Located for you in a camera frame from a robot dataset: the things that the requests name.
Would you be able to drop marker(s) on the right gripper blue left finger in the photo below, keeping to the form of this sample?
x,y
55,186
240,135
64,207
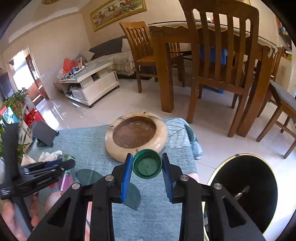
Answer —
x,y
125,176

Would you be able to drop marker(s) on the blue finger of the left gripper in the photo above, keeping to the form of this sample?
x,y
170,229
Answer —
x,y
53,163

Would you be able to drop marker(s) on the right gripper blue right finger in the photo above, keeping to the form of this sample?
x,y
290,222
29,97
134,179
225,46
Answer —
x,y
168,176

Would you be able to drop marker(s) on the white tissue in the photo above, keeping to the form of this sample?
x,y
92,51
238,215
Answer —
x,y
48,157

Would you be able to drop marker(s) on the green bottle cap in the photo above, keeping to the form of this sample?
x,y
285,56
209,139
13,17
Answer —
x,y
147,164

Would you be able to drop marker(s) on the white green paper cup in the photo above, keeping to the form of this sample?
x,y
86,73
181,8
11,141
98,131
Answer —
x,y
27,160

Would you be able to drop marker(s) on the clear plastic water bottle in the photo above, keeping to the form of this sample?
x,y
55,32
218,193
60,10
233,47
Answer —
x,y
241,193

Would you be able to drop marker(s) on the black gold-rimmed trash bin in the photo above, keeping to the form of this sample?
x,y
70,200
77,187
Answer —
x,y
251,182

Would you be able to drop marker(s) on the person's left hand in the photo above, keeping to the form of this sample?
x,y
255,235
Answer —
x,y
15,220

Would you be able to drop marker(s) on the black folding phone stand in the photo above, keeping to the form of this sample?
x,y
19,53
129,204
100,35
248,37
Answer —
x,y
45,135

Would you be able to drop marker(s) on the beige stone ashtray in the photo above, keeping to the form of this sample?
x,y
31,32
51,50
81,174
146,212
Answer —
x,y
134,132

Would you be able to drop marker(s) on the blue carton box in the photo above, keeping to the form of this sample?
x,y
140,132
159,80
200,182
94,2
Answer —
x,y
8,116

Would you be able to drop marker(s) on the green potted plant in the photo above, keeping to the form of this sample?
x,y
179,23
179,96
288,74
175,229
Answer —
x,y
17,104

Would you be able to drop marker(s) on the white coffee table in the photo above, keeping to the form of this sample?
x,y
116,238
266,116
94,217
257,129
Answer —
x,y
90,84

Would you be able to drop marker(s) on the red plastic bag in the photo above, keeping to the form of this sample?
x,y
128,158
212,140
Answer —
x,y
68,64

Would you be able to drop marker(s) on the dark sofa with lace cover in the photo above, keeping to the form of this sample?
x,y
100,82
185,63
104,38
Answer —
x,y
123,63

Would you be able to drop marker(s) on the white sofa pillow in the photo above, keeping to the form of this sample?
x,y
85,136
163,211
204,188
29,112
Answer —
x,y
125,46

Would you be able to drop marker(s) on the blue plastic stool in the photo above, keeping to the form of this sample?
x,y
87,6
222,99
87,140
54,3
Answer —
x,y
223,57

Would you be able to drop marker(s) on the wooden dining table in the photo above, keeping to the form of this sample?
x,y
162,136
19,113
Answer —
x,y
163,35

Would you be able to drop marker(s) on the left wooden dining chair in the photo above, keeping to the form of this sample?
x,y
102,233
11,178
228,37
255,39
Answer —
x,y
141,45

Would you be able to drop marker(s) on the wooden dining chair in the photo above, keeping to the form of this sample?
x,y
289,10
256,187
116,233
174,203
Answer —
x,y
224,40
141,45

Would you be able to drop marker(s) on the cushioned wooden chair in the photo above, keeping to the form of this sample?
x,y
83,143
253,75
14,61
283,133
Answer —
x,y
285,103

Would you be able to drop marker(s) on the near wooden dining chair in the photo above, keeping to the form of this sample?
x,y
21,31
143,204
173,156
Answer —
x,y
224,40

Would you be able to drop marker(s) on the far wooden chair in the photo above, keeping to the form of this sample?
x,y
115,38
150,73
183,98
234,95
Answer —
x,y
276,62

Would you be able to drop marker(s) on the gold ceiling lamp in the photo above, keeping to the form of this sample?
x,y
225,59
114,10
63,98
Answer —
x,y
48,2

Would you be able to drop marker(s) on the wall television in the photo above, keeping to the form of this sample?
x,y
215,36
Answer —
x,y
5,85

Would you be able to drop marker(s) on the horses painting gold frame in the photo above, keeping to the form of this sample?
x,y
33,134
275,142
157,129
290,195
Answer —
x,y
115,10

